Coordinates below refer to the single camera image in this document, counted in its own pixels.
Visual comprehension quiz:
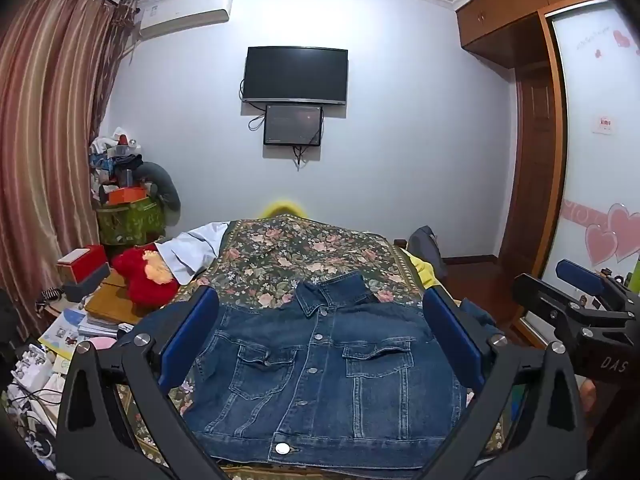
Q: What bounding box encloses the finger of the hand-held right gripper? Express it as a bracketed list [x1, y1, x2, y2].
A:
[512, 272, 601, 333]
[557, 259, 640, 311]

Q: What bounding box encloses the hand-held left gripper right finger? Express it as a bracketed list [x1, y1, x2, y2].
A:
[422, 287, 588, 480]

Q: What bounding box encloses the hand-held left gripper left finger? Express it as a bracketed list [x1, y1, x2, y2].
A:
[55, 285, 236, 480]

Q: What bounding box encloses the blue denim jacket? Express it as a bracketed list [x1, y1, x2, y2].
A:
[177, 270, 501, 471]

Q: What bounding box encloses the person's right forearm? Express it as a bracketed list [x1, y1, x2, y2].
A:
[580, 378, 599, 416]

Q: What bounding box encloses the pink heart wardrobe sticker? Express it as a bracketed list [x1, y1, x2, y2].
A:
[584, 202, 640, 267]

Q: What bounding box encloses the yellow cloth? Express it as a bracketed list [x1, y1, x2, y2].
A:
[409, 254, 449, 291]

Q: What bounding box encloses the white shirt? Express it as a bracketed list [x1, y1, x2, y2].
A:
[155, 222, 232, 286]

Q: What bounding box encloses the red plush toy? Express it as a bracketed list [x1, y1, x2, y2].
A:
[111, 244, 181, 307]

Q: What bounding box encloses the wooden nightstand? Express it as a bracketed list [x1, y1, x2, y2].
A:
[84, 270, 152, 326]

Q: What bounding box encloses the grey blue garment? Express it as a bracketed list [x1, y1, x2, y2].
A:
[407, 226, 448, 281]

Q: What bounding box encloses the grey box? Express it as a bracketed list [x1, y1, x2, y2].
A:
[62, 262, 112, 304]

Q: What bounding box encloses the brown wooden door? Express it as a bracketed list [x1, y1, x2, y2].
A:
[497, 62, 555, 267]

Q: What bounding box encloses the stack of books and papers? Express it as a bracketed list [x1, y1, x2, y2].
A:
[37, 305, 132, 362]

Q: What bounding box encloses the green patterned box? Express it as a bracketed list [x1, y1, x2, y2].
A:
[96, 195, 166, 247]

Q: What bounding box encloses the red box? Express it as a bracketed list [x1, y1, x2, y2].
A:
[56, 244, 110, 285]

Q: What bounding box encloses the floral bed blanket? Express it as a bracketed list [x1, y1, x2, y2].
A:
[112, 214, 506, 480]

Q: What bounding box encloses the orange box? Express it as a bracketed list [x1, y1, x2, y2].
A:
[106, 186, 151, 206]

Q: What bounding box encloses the yellow pillow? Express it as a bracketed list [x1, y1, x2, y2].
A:
[262, 199, 308, 219]

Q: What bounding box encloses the wooden wardrobe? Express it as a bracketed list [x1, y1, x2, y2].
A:
[455, 0, 640, 351]

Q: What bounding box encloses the pile of household clutter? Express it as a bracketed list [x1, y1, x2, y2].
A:
[89, 127, 146, 196]

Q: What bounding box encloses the striped brown curtain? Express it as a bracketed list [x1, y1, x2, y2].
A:
[0, 0, 138, 331]

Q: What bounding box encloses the white air conditioner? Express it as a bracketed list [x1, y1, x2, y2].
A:
[136, 0, 234, 40]

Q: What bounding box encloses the white clutter with cables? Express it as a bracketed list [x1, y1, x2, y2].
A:
[0, 345, 72, 461]

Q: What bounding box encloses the small black wall monitor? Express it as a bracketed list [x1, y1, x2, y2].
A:
[263, 104, 323, 147]

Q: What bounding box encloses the black wall television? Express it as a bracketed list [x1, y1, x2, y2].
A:
[241, 46, 349, 107]

